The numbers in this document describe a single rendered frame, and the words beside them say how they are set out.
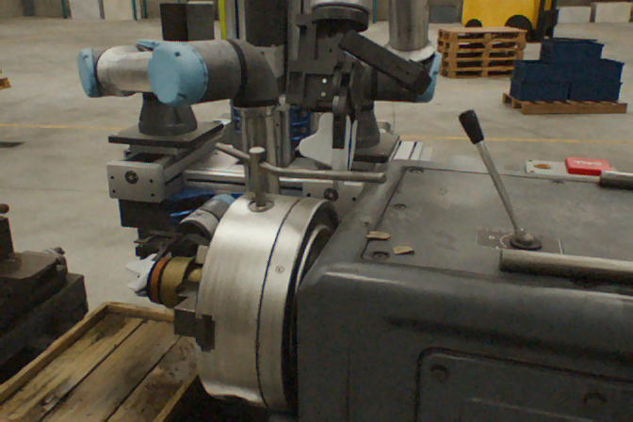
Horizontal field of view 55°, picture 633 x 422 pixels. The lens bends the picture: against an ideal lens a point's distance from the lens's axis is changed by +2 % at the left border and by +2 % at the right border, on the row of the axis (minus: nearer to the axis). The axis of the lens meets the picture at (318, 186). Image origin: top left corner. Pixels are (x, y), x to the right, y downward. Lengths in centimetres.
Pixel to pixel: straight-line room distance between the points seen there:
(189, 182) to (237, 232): 78
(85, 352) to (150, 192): 44
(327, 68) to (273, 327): 33
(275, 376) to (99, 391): 41
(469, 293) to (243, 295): 30
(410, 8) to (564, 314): 82
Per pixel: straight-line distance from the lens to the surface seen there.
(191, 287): 92
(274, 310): 77
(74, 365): 121
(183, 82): 111
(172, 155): 157
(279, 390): 82
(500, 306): 63
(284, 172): 78
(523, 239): 72
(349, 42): 73
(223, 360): 82
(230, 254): 80
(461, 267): 65
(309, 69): 72
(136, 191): 152
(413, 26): 132
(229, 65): 115
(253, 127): 123
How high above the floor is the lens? 154
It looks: 19 degrees down
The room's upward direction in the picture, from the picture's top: straight up
